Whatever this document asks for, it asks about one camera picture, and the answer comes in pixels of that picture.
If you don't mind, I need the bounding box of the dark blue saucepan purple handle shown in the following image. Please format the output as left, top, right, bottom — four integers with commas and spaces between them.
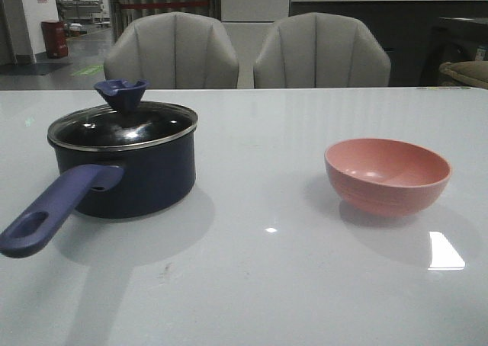
0, 101, 199, 259

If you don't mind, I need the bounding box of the red trash bin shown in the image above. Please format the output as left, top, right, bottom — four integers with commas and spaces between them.
41, 21, 69, 59

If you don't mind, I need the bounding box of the right beige chair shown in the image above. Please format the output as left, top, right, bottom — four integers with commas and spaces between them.
253, 12, 391, 88

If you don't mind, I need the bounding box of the beige sofa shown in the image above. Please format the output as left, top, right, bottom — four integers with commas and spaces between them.
438, 60, 487, 89

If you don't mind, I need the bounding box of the dark side table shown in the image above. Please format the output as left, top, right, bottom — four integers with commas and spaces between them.
419, 18, 487, 86

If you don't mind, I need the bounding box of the beige chair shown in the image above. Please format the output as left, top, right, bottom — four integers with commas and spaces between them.
253, 12, 391, 88
104, 11, 239, 89

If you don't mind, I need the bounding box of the red barrier tape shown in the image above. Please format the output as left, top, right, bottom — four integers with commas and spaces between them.
118, 0, 211, 10

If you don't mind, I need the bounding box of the dark kitchen counter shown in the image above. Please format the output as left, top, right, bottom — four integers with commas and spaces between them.
290, 0, 487, 87

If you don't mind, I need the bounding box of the white cabinet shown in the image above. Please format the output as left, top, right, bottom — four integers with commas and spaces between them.
220, 0, 289, 88

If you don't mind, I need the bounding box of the glass lid blue knob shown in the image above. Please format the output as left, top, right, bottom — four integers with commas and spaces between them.
47, 79, 198, 152

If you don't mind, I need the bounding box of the pink bowl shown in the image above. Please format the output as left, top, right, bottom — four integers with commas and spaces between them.
324, 138, 452, 217

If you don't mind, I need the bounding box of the left beige chair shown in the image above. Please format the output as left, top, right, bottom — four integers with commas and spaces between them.
104, 11, 239, 89

